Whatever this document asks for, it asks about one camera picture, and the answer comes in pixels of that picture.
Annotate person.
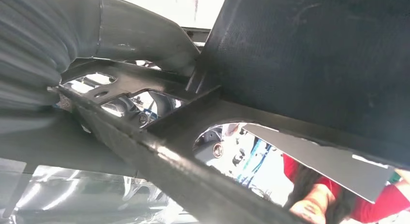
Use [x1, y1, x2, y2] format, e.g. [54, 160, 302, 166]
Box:
[283, 153, 410, 224]

